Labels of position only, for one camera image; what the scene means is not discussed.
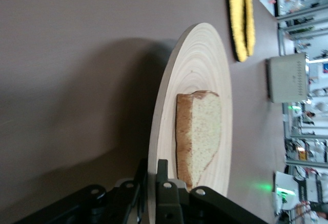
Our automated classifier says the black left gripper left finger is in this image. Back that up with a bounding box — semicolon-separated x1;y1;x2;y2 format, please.
14;158;149;224

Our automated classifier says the yellow sponge with black edge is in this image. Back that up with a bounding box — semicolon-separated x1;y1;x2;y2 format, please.
228;0;249;63

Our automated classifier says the yellow quilted oven mitt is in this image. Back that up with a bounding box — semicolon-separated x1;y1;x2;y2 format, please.
243;0;256;57

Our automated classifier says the brown table cover mat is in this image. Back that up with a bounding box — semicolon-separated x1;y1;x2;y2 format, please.
0;0;295;224

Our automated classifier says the slice of toast bread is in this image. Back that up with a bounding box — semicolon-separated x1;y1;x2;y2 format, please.
175;90;222;193

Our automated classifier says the beige toaster with chrome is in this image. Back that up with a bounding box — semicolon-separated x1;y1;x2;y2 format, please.
265;52;310;104

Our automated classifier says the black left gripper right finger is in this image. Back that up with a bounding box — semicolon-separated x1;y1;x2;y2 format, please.
155;158;269;224

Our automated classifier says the round light wooden plate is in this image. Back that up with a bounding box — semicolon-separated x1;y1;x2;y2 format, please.
147;23;233;224

